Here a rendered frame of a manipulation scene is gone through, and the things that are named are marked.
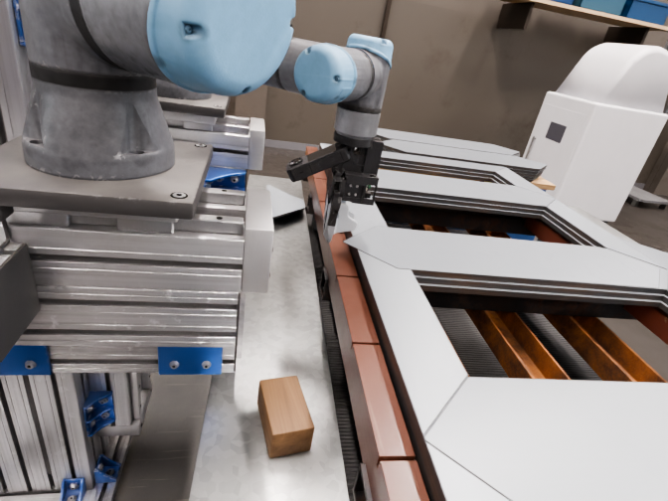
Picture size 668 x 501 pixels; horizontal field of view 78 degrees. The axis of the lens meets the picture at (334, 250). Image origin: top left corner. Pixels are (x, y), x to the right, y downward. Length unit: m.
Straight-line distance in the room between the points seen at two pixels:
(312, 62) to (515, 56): 4.83
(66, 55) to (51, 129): 0.07
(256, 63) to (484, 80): 4.90
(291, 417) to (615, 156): 3.98
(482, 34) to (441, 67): 0.51
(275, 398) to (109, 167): 0.38
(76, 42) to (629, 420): 0.72
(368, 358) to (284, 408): 0.14
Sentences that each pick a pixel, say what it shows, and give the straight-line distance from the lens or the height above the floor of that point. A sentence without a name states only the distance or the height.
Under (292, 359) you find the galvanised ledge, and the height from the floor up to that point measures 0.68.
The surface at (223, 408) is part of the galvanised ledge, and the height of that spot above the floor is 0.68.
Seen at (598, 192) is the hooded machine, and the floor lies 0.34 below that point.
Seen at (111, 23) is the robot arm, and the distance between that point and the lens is 0.41.
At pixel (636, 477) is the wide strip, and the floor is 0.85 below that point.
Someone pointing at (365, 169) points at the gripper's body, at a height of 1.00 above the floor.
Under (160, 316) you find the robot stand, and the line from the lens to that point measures 0.57.
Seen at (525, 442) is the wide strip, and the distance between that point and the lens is 0.54.
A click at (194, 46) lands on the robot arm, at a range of 0.35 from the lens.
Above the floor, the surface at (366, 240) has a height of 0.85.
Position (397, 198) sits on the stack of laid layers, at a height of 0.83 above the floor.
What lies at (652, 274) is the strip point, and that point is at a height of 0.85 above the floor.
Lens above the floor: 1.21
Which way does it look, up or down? 27 degrees down
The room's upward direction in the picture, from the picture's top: 10 degrees clockwise
